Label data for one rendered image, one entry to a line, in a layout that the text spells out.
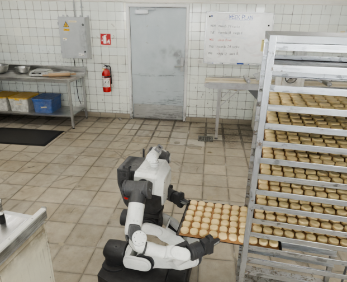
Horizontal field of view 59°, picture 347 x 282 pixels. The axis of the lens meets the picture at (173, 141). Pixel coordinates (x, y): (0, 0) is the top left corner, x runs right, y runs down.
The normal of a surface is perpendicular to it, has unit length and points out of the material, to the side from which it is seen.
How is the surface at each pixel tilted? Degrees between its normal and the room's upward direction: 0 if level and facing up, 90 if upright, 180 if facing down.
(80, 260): 0
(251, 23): 90
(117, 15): 90
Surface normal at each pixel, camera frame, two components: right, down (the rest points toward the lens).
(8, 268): 0.97, 0.11
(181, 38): -0.12, 0.37
